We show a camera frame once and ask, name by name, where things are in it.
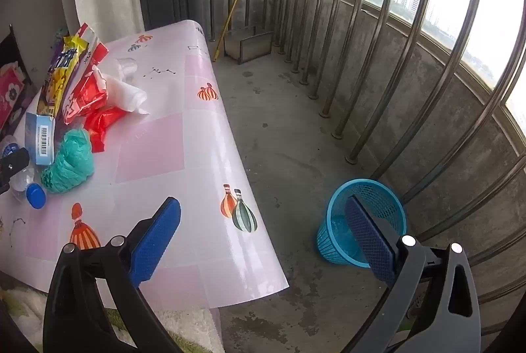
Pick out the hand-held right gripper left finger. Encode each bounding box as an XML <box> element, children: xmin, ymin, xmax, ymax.
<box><xmin>43</xmin><ymin>197</ymin><xmax>181</xmax><ymax>353</ymax></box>

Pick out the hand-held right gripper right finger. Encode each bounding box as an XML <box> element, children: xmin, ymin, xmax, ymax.
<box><xmin>341</xmin><ymin>195</ymin><xmax>481</xmax><ymax>353</ymax></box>

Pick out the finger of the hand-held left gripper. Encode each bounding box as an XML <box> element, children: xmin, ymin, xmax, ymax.
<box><xmin>0</xmin><ymin>148</ymin><xmax>30</xmax><ymax>195</ymax></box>

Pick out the clear bottle with blue cap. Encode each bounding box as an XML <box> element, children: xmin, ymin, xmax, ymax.
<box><xmin>0</xmin><ymin>134</ymin><xmax>47</xmax><ymax>210</ymax></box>

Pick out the light blue carton box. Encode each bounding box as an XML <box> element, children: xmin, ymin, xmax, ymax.
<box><xmin>25</xmin><ymin>112</ymin><xmax>57</xmax><ymax>166</ymax></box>

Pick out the green plastic bag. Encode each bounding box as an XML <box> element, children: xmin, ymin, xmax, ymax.
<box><xmin>41</xmin><ymin>128</ymin><xmax>95</xmax><ymax>195</ymax></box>

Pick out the red plastic wrapper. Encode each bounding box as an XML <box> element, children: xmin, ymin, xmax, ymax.
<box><xmin>80</xmin><ymin>106</ymin><xmax>126</xmax><ymax>153</ymax></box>

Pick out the yellow snack packet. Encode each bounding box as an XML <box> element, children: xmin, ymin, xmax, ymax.
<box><xmin>36</xmin><ymin>35</ymin><xmax>90</xmax><ymax>120</ymax></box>

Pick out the red and white candy bag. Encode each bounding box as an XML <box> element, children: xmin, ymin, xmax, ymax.
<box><xmin>63</xmin><ymin>22</ymin><xmax>110</xmax><ymax>124</ymax></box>

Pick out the white foam sheet roll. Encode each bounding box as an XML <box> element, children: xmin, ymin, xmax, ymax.
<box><xmin>96</xmin><ymin>67</ymin><xmax>150</xmax><ymax>115</ymax></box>

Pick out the clear plastic cup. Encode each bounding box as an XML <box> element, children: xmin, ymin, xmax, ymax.
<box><xmin>117</xmin><ymin>57</ymin><xmax>139</xmax><ymax>82</ymax></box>

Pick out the pink floral blanket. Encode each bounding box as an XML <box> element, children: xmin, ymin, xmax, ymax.
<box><xmin>0</xmin><ymin>61</ymin><xmax>36</xmax><ymax>132</ymax></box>

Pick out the pink checked balloon tablecloth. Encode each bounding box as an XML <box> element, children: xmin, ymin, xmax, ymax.
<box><xmin>0</xmin><ymin>20</ymin><xmax>289</xmax><ymax>309</ymax></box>

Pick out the black board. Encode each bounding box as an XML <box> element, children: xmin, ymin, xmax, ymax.
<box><xmin>0</xmin><ymin>23</ymin><xmax>26</xmax><ymax>84</ymax></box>

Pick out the pile of colourful bags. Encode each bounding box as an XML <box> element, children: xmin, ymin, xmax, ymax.
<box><xmin>53</xmin><ymin>28</ymin><xmax>70</xmax><ymax>50</ymax></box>

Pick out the metal balcony railing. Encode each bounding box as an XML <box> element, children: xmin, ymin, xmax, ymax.
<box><xmin>137</xmin><ymin>0</ymin><xmax>526</xmax><ymax>337</ymax></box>

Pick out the metal dustpan frame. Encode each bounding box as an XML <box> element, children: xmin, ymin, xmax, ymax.
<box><xmin>224</xmin><ymin>26</ymin><xmax>275</xmax><ymax>64</ymax></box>

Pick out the yellow broom handle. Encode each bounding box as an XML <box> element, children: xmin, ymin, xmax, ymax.
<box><xmin>211</xmin><ymin>0</ymin><xmax>254</xmax><ymax>62</ymax></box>

